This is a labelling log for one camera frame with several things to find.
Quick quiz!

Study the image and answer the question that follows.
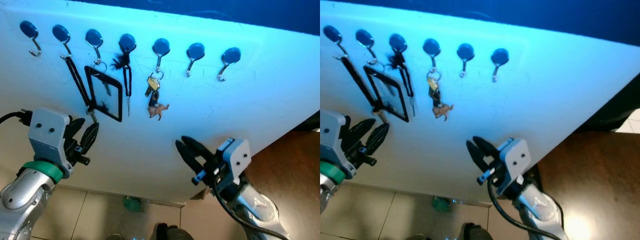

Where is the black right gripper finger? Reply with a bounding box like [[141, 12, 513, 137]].
[[472, 136, 504, 161], [465, 141, 490, 174], [174, 141, 204, 174], [181, 135, 218, 162]]

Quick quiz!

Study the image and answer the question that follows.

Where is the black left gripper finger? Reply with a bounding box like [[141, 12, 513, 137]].
[[79, 123, 100, 155], [347, 118, 376, 146], [66, 118, 86, 144], [365, 123, 391, 156]]

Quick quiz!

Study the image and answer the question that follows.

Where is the blue magnetic metal hook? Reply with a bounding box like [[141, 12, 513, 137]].
[[19, 21, 42, 57], [216, 47, 242, 82], [355, 29, 378, 66], [490, 48, 510, 83], [84, 29, 105, 65], [388, 33, 408, 55], [456, 43, 476, 78], [118, 33, 137, 55], [185, 42, 206, 78], [152, 38, 171, 73], [422, 38, 441, 71], [52, 25, 72, 60], [322, 25, 349, 58]]

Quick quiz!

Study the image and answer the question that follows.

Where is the black framed badge holder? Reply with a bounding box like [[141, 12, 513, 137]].
[[363, 61, 410, 123], [84, 61, 124, 123]]

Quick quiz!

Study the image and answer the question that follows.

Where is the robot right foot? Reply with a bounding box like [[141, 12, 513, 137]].
[[152, 222, 193, 240], [462, 222, 496, 240]]

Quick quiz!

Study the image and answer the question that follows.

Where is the key bunch with animal charm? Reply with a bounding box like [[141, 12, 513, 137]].
[[426, 69, 455, 121], [145, 70, 171, 121]]

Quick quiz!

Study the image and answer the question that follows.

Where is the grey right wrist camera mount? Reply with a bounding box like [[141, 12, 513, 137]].
[[216, 137, 252, 183], [499, 138, 532, 183]]

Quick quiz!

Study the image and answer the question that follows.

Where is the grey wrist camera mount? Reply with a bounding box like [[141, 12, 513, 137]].
[[499, 138, 532, 183], [216, 137, 252, 183], [320, 110, 347, 177], [28, 108, 72, 173]]

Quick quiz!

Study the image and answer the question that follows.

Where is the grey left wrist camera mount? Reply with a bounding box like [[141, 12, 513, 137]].
[[320, 110, 347, 177], [28, 108, 72, 173]]

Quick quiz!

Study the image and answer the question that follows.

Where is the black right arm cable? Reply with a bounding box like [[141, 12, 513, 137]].
[[487, 177, 558, 240], [206, 177, 283, 240]]

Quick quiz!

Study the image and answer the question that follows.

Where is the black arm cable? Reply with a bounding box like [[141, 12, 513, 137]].
[[0, 111, 32, 126], [206, 177, 283, 240], [487, 177, 558, 240]]

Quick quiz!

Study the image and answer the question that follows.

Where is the black lanyard strap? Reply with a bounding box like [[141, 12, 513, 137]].
[[334, 56, 388, 123], [61, 55, 98, 123]]

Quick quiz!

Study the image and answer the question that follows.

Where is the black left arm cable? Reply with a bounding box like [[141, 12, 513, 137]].
[[0, 111, 32, 126]]

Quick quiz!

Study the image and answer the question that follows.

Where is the black tassel keychain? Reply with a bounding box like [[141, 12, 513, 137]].
[[112, 49, 133, 117], [387, 50, 416, 117]]

